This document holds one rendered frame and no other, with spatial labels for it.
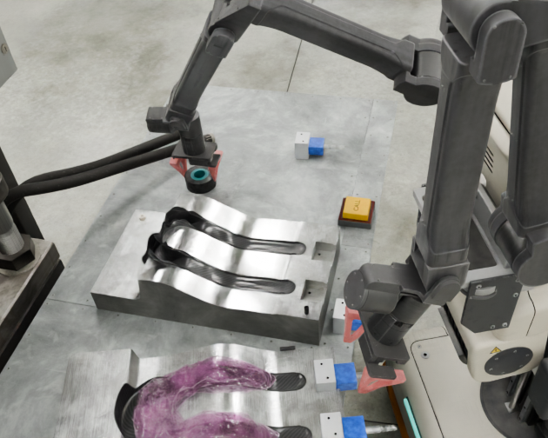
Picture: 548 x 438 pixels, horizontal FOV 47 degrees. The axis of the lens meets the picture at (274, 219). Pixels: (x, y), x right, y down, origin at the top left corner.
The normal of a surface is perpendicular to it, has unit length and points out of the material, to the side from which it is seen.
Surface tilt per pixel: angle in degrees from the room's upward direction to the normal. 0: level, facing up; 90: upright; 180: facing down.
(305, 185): 0
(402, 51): 40
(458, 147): 90
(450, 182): 90
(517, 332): 90
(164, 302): 90
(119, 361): 0
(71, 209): 1
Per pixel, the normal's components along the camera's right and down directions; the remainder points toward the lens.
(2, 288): -0.07, -0.70
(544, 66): 0.14, 0.79
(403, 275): 0.39, -0.70
